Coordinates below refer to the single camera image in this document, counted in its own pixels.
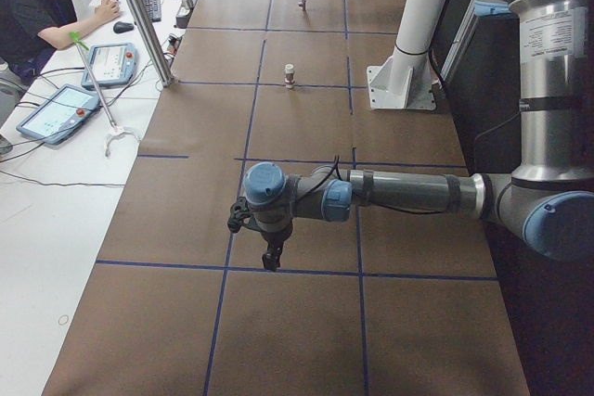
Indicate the black computer mouse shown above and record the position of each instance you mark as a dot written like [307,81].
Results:
[122,27]

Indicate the near blue teach pendant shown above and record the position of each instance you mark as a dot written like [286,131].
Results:
[60,116]

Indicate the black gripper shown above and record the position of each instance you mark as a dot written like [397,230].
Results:
[274,236]

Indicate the person in black shirt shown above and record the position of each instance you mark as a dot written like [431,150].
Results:
[33,30]

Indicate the far blue teach pendant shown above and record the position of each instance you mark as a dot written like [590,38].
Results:
[112,65]

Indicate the white mounting pillar with base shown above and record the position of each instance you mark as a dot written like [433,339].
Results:
[404,80]

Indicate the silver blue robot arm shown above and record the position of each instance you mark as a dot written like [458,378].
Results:
[547,201]

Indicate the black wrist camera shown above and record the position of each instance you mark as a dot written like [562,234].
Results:
[241,217]

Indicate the white PPR pipe fitting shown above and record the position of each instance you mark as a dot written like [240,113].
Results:
[289,76]

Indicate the blue teach pendant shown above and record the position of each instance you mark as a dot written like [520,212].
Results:
[60,116]
[112,65]

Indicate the aluminium frame post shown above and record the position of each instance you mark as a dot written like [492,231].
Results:
[151,41]

